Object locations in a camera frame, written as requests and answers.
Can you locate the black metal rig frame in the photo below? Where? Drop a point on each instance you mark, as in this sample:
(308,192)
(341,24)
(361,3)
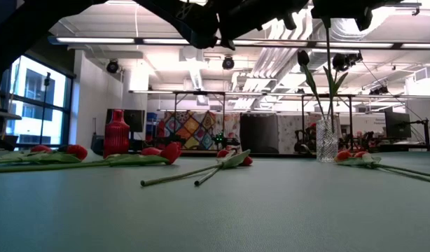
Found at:
(351,122)
(199,93)

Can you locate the red ribbed vase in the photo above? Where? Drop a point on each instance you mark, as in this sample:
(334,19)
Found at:
(116,136)

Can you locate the colourful patchwork quilt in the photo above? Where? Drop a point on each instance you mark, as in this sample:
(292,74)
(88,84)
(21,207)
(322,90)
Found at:
(194,129)

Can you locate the black monitor on arm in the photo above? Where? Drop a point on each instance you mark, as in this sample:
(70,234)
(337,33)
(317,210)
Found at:
(397,124)

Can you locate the ceiling light beam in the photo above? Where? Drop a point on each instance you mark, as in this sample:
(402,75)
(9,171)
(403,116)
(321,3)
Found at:
(96,40)

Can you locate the red artificial tulip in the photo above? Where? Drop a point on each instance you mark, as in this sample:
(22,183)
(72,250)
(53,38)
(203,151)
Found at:
(41,149)
(171,154)
(151,151)
(247,161)

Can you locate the white ventilation duct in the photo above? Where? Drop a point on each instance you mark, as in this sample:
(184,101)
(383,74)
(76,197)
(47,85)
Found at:
(344,31)

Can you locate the black ceiling spotlight cluster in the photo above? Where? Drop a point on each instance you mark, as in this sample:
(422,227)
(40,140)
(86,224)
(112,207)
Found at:
(340,62)

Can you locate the clear glass vase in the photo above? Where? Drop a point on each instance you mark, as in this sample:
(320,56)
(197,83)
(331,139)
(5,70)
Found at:
(326,143)

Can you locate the background black robot arms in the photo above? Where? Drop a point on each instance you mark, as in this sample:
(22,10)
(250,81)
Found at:
(300,140)

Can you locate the floral cloth backdrop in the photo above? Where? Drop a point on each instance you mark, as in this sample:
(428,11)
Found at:
(288,129)

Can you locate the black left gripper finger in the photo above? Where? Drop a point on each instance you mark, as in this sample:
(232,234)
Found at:
(257,15)
(197,24)

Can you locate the large window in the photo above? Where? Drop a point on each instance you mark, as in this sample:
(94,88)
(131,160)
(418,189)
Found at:
(29,126)

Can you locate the black monitor on desk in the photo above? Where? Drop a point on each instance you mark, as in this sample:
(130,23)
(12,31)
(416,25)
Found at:
(136,120)

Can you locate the black curtain panel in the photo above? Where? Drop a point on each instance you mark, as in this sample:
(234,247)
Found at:
(258,133)

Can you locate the black tripod stand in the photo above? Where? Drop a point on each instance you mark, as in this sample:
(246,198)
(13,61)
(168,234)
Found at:
(44,112)

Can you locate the background robot with green light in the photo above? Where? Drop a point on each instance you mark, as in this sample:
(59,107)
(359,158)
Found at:
(220,138)

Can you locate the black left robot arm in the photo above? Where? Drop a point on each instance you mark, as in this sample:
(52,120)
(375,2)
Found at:
(19,35)

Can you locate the black artificial tulip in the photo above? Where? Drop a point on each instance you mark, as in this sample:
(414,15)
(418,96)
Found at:
(62,149)
(303,57)
(337,84)

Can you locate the blue storage bins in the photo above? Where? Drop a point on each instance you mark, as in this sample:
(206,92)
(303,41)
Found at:
(152,119)

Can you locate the teal table mat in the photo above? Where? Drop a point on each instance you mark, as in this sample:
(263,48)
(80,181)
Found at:
(236,217)

